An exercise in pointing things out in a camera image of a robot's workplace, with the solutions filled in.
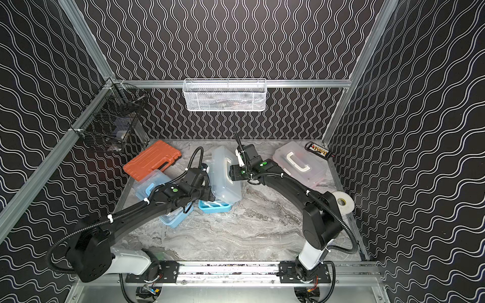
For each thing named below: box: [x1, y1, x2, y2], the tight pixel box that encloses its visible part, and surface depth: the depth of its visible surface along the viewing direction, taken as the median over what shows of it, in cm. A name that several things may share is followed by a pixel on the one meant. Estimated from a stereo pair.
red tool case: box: [123, 140, 182, 182], surface depth 108 cm
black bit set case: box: [304, 141, 332, 160], surface depth 116 cm
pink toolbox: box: [272, 141, 329, 189], surface depth 100 cm
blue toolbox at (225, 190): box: [197, 145, 243, 214], surface depth 85 cm
